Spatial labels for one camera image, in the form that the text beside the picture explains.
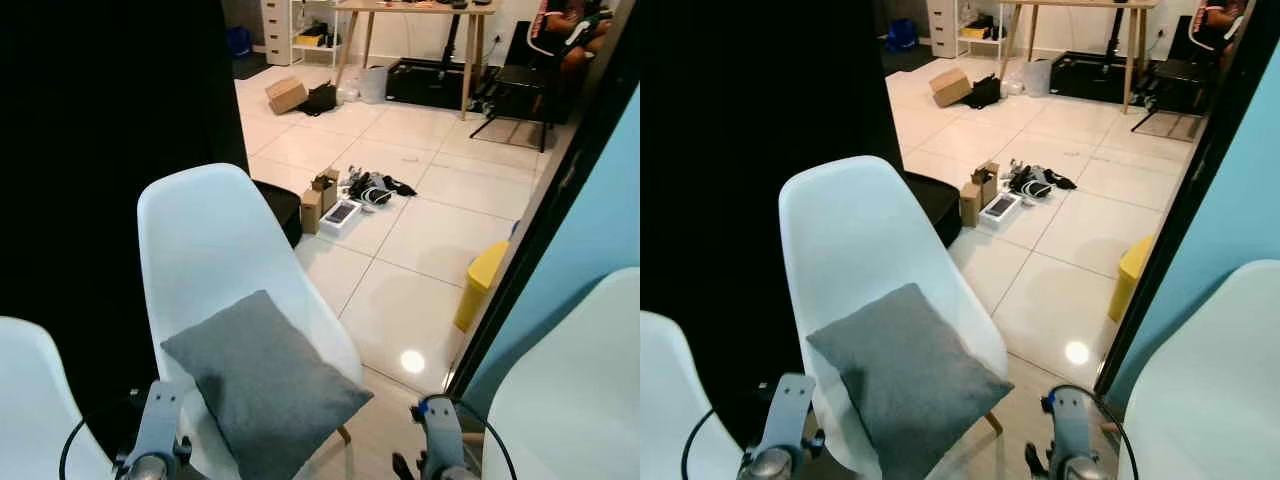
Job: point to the white plastic shell chair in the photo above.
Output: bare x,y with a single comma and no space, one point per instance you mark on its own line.
860,230
215,240
35,400
570,390

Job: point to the black office chair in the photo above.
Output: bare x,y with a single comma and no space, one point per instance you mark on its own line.
520,75
1185,72

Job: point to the grey square pillow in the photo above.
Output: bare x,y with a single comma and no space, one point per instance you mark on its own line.
905,380
265,385

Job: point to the yellow plastic bin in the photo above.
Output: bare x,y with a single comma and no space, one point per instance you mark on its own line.
1130,275
480,285

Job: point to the seated person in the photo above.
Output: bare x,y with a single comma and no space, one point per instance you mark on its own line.
1220,18
575,25

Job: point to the flat black case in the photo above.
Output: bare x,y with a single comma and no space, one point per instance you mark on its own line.
430,85
1095,78

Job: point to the black ottoman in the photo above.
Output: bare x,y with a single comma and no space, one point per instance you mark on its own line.
935,205
282,210

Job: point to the white flat product box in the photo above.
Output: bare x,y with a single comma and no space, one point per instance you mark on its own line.
1001,208
340,215

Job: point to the white waste bucket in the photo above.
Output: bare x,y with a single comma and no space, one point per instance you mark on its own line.
374,85
1037,78

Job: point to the wooden desk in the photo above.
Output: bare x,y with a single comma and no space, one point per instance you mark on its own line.
1080,3
420,6

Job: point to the small brown cardboard boxes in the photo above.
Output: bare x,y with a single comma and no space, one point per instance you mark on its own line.
975,195
315,205

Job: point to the large brown cardboard box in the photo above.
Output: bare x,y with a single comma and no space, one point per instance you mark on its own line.
950,87
286,95

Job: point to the black bag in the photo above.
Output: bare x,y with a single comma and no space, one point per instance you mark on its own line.
320,100
984,93

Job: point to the white open shelf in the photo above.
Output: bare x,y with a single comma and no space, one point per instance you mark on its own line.
335,45
962,40

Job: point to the white drawer unit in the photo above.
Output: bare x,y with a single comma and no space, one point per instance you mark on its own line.
941,25
276,30

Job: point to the black door frame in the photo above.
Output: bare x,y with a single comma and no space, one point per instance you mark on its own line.
540,225
1190,210

